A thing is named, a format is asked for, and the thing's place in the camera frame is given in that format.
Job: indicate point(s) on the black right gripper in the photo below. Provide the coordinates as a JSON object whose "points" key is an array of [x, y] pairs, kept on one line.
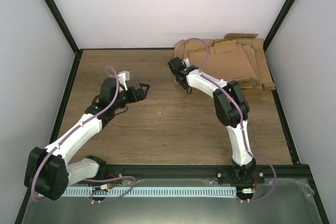
{"points": [[184, 87]]}

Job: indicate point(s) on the stack of flat cardboard blanks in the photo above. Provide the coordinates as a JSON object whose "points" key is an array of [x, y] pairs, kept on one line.
{"points": [[238, 57]]}

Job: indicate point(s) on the grey metal front plate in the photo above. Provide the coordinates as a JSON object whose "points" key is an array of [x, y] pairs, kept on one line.
{"points": [[275, 201]]}

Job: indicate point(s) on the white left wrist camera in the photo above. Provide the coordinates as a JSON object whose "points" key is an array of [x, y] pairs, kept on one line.
{"points": [[124, 77]]}

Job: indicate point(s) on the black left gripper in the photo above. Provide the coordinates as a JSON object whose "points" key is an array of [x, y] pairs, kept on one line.
{"points": [[142, 96]]}

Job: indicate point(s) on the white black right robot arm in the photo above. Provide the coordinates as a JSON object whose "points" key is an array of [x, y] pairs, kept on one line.
{"points": [[231, 109]]}

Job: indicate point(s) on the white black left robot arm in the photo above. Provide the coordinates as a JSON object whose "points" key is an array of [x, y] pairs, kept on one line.
{"points": [[49, 171]]}

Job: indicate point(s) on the light blue slotted cable duct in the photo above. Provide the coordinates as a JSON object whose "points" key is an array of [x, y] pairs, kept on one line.
{"points": [[213, 192]]}

